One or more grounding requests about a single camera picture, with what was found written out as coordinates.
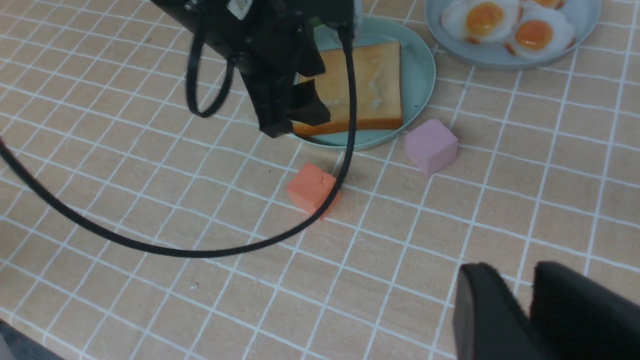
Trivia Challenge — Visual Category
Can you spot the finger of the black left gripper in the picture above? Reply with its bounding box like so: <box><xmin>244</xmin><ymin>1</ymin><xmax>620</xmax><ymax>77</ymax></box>
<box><xmin>241</xmin><ymin>70</ymin><xmax>297</xmax><ymax>139</ymax></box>
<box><xmin>290</xmin><ymin>79</ymin><xmax>331</xmax><ymax>126</ymax></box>

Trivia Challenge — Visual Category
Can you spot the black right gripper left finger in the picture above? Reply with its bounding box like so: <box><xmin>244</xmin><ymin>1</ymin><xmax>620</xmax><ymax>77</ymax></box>
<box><xmin>452</xmin><ymin>263</ymin><xmax>546</xmax><ymax>360</ymax></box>

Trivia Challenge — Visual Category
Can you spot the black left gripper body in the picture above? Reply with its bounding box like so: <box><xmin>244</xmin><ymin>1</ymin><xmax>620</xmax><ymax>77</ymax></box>
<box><xmin>154</xmin><ymin>0</ymin><xmax>357</xmax><ymax>79</ymax></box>

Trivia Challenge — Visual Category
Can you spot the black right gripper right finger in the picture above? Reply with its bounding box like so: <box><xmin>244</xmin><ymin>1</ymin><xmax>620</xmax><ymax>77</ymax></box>
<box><xmin>530</xmin><ymin>261</ymin><xmax>640</xmax><ymax>360</ymax></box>

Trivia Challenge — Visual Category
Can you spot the toast slice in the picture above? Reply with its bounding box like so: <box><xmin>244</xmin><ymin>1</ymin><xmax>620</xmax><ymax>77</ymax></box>
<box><xmin>293</xmin><ymin>41</ymin><xmax>403</xmax><ymax>137</ymax></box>

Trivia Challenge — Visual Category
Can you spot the fried egg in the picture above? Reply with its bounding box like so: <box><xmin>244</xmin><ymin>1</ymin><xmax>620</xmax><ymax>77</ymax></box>
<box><xmin>439</xmin><ymin>0</ymin><xmax>523</xmax><ymax>44</ymax></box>
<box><xmin>534</xmin><ymin>0</ymin><xmax>566</xmax><ymax>10</ymax></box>
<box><xmin>503</xmin><ymin>0</ymin><xmax>576</xmax><ymax>60</ymax></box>

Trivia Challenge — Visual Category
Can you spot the orange foam cube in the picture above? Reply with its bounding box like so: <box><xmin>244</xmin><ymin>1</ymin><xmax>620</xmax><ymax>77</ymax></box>
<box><xmin>286</xmin><ymin>162</ymin><xmax>336</xmax><ymax>215</ymax></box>

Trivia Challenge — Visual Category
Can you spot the teal centre plate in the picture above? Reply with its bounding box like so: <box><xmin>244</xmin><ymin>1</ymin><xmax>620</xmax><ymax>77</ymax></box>
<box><xmin>287</xmin><ymin>17</ymin><xmax>436</xmax><ymax>151</ymax></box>

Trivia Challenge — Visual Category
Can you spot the pink foam cube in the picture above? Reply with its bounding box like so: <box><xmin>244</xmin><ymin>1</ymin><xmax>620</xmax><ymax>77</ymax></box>
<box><xmin>405</xmin><ymin>119</ymin><xmax>458</xmax><ymax>177</ymax></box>

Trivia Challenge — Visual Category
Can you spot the grey-blue egg plate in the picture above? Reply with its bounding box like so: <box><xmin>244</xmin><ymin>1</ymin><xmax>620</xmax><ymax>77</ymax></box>
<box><xmin>423</xmin><ymin>0</ymin><xmax>602</xmax><ymax>71</ymax></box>

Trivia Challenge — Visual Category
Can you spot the black camera cable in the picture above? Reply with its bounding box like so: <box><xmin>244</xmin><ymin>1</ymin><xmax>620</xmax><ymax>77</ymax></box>
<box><xmin>0</xmin><ymin>25</ymin><xmax>358</xmax><ymax>259</ymax></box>

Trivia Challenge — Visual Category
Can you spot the short black looped cable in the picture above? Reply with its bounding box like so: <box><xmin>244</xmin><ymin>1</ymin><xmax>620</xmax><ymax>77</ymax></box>
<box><xmin>185</xmin><ymin>10</ymin><xmax>237</xmax><ymax>119</ymax></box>

